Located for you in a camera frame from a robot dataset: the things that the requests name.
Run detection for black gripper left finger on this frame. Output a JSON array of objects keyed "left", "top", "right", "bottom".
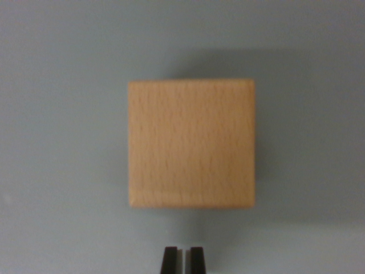
[{"left": 160, "top": 246, "right": 185, "bottom": 274}]

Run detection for wooden cube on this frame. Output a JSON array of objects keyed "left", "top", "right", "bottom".
[{"left": 127, "top": 79, "right": 256, "bottom": 208}]

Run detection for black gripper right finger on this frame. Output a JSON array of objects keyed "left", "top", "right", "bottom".
[{"left": 184, "top": 247, "right": 207, "bottom": 274}]

